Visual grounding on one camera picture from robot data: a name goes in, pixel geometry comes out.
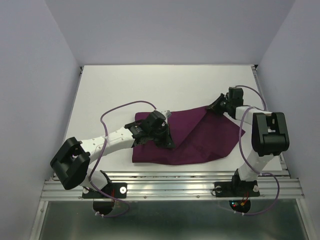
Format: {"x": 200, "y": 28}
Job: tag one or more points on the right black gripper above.
{"x": 214, "y": 106}

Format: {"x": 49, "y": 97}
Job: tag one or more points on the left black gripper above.
{"x": 167, "y": 142}

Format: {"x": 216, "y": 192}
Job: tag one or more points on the purple cloth drape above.
{"x": 199, "y": 136}

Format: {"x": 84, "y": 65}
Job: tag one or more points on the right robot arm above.
{"x": 269, "y": 138}

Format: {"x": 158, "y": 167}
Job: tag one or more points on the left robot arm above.
{"x": 72, "y": 160}

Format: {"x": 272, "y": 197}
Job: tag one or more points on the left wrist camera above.
{"x": 166, "y": 113}

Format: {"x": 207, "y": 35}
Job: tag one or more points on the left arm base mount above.
{"x": 104, "y": 206}

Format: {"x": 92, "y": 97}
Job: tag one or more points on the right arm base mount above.
{"x": 239, "y": 193}

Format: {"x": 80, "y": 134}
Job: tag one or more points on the aluminium rail frame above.
{"x": 168, "y": 202}

